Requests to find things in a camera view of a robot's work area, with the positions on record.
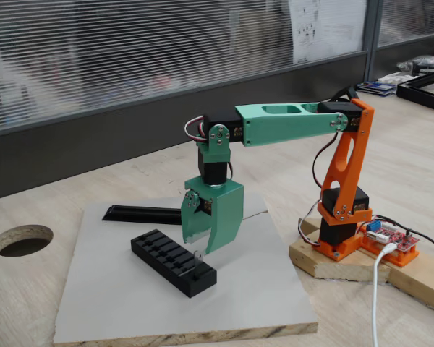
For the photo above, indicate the blue and white card stack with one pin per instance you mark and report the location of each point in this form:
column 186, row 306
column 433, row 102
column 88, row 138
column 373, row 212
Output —
column 378, row 88

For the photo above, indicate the red controller board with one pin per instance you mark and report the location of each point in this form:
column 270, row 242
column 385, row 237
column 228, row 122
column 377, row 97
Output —
column 405, row 243

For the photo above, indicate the horizontal window blinds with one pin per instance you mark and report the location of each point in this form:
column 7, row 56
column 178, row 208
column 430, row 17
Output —
column 130, row 54
column 412, row 18

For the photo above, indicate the long wooden plank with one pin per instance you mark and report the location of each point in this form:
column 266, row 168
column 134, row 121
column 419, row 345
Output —
column 419, row 285

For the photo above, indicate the dark grey window frame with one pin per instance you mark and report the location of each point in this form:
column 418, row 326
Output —
column 94, row 144

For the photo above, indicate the orange controller board mount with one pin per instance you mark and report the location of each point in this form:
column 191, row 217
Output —
column 401, row 258

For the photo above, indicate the white printed paper sheet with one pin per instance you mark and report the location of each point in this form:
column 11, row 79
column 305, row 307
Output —
column 329, row 21

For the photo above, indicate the black rectangular frame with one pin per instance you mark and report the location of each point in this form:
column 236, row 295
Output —
column 412, row 95

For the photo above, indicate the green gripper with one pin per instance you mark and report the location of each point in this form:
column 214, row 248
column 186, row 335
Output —
column 227, row 202

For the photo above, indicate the grey topped plywood board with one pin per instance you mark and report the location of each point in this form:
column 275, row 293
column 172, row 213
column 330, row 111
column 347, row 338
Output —
column 130, row 311

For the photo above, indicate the small grey metal part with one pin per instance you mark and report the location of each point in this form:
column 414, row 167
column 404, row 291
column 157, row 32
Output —
column 198, row 261

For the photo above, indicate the black rail profile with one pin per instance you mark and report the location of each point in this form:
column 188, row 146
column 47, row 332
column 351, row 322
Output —
column 144, row 215

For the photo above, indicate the white paper sheets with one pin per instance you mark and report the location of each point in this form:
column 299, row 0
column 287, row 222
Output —
column 398, row 77

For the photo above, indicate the wooden base block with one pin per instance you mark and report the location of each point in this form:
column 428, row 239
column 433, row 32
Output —
column 347, row 271

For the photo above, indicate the black slotted holder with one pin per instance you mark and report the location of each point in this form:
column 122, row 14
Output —
column 202, row 282

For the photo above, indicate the clear bag with black parts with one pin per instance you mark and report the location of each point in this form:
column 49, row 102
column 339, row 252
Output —
column 425, row 63

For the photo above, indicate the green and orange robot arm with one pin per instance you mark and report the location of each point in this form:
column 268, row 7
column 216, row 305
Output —
column 293, row 126

